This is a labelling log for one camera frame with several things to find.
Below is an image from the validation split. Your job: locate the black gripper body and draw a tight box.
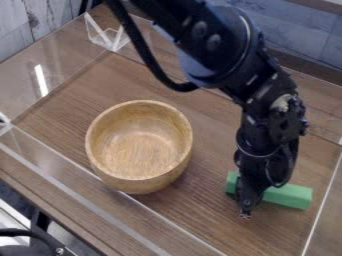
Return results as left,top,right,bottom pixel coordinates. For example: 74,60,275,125
235,94,309,189

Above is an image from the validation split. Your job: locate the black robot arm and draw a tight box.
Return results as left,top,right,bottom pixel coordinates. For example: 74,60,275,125
104,0,309,218

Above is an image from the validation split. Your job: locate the wooden bowl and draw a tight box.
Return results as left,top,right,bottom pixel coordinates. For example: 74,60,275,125
86,100,194,194

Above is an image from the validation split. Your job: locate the green rectangular block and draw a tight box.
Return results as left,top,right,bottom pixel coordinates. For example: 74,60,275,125
226,171,313,210

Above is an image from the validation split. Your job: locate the black cable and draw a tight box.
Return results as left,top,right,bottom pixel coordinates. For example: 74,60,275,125
104,0,199,93

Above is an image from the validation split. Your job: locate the clear acrylic corner bracket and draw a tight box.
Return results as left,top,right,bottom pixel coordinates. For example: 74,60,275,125
84,12,130,52

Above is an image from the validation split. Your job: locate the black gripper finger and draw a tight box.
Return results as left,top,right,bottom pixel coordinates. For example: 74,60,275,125
235,176,267,219

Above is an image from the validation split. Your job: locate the clear acrylic tray wall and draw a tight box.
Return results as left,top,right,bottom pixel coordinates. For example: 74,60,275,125
0,120,226,256

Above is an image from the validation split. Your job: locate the black metal table frame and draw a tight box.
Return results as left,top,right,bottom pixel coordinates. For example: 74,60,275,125
30,209,94,256

